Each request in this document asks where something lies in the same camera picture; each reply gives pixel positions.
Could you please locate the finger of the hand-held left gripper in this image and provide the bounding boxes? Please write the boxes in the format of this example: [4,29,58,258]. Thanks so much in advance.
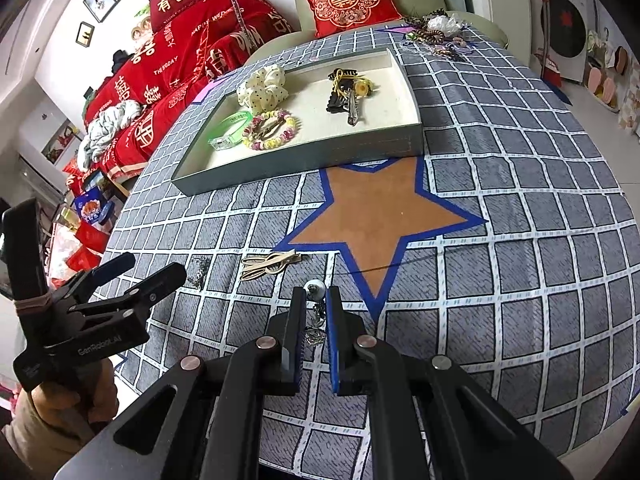
[75,262,187,326]
[50,252,136,306]

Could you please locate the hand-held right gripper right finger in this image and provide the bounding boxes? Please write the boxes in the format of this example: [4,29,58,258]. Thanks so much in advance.
[325,286,576,480]

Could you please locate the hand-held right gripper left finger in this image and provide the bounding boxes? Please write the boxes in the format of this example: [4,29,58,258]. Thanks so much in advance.
[52,287,308,480]

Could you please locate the small silver chain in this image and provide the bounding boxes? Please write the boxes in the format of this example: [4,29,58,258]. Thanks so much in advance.
[187,255,209,289]

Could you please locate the white bead earring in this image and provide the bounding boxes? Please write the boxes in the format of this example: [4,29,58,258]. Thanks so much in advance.
[303,280,329,347]

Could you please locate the beige wooden hair clip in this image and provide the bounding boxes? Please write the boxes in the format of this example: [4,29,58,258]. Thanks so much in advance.
[241,250,304,282]

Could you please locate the green translucent bracelet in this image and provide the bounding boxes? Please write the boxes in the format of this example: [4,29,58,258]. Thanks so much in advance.
[209,110,254,152]

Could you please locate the braided tan rope bracelet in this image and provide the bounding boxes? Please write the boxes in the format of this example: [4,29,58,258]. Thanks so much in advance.
[251,118,287,141]

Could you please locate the pink and yellow beaded bracelet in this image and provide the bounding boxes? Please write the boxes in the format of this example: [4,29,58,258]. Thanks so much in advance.
[242,109,297,152]

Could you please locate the silver metal hair clip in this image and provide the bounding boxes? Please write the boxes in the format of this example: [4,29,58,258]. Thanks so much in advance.
[347,87,364,127]

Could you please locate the grey-green tray with cream lining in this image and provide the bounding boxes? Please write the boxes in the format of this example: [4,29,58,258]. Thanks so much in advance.
[172,46,425,197]

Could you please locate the yellow hair ornament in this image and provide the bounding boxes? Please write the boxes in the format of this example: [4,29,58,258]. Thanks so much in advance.
[340,77,376,99]

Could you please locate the person's left hand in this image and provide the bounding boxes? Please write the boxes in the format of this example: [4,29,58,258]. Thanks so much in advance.
[2,360,118,453]

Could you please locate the red gift bags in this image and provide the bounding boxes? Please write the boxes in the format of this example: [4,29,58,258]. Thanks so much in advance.
[50,222,108,283]

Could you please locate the blue gift box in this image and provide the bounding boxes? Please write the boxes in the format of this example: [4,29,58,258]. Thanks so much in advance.
[73,190,114,227]

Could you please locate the grey and white cloth bundle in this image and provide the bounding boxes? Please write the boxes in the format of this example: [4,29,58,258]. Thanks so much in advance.
[76,100,142,169]

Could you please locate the red printed blanket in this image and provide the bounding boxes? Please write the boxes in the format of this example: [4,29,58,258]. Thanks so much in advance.
[82,0,297,181]

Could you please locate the grey checkered tablecloth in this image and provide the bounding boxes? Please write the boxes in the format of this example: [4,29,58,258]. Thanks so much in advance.
[102,20,640,480]

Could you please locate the cream polka dot scrunchie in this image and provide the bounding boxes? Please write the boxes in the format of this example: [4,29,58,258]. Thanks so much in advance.
[236,65,290,113]

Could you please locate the red embroidered cushion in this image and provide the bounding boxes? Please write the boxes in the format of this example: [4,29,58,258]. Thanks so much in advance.
[300,0,404,39]

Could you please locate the row of shoes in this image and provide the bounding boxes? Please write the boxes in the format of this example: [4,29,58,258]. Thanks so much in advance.
[584,30,640,137]

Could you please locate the white washing machine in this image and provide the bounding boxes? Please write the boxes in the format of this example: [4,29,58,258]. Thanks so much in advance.
[525,0,599,84]

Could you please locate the pile of hair ties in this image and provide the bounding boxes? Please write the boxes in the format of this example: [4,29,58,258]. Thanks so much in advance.
[402,9,477,62]

